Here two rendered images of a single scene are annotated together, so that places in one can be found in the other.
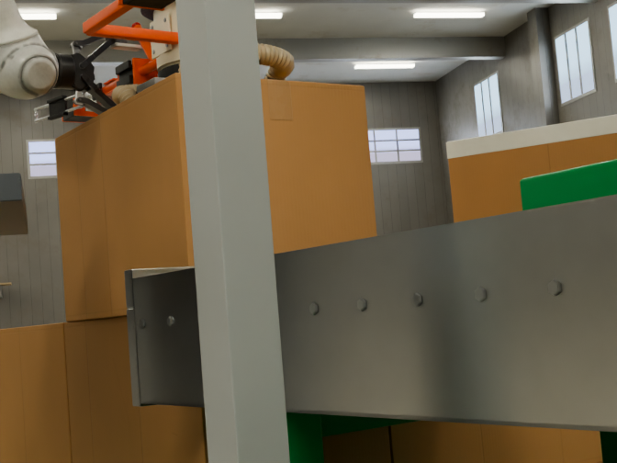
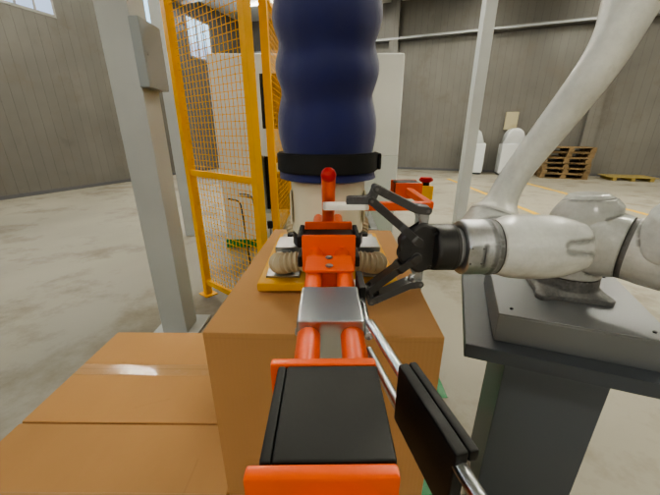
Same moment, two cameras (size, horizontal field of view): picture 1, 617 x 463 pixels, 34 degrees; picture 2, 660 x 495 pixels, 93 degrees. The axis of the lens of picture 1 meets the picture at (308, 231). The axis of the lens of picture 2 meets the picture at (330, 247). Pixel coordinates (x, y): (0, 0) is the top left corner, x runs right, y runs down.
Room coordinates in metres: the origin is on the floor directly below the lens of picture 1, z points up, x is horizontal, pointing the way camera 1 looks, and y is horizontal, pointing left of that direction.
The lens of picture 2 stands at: (2.65, 0.63, 1.25)
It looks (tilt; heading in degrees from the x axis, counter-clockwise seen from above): 20 degrees down; 216
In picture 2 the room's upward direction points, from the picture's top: straight up
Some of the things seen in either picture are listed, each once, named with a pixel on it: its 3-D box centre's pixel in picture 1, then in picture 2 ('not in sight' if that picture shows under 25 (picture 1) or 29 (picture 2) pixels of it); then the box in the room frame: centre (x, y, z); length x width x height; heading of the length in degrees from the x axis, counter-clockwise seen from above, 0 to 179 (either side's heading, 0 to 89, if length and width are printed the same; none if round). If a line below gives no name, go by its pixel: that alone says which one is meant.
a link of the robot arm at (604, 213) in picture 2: not in sight; (582, 233); (1.61, 0.71, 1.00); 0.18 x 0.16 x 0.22; 75
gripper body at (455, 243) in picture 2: (72, 72); (426, 247); (2.17, 0.48, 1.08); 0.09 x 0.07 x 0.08; 126
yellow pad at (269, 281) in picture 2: not in sight; (290, 250); (2.11, 0.12, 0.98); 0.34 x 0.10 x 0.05; 36
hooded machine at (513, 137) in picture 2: not in sight; (512, 151); (-9.14, -0.70, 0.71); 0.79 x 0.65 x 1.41; 105
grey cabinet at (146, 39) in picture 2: not in sight; (150, 57); (1.69, -1.18, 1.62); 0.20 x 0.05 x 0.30; 35
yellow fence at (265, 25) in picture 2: not in sight; (283, 158); (0.56, -1.37, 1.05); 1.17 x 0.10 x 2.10; 35
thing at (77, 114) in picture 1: (81, 109); (323, 436); (2.54, 0.55, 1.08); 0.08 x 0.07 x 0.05; 36
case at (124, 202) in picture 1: (206, 210); (328, 330); (2.06, 0.20, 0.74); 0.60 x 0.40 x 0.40; 34
